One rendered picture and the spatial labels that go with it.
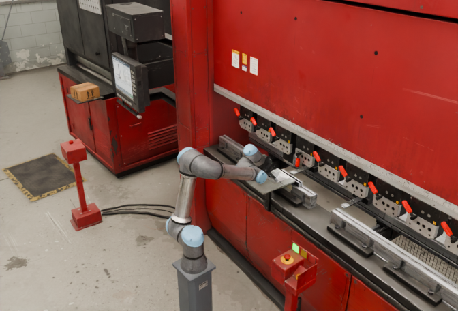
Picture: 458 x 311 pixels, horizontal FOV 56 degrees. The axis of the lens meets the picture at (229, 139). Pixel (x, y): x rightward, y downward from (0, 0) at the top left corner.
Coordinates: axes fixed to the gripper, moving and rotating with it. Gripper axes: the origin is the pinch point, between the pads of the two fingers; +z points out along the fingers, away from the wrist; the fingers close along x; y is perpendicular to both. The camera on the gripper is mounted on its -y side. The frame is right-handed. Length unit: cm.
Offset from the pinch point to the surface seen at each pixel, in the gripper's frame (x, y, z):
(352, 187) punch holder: -57, 18, -11
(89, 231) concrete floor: 150, -129, 24
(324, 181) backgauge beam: -12.8, 21.3, 28.8
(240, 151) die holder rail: 50, 5, 11
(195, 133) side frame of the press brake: 86, -4, -5
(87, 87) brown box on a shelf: 218, -29, -36
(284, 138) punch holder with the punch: 0.7, 23.6, -14.8
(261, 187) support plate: -2.4, -9.6, -6.7
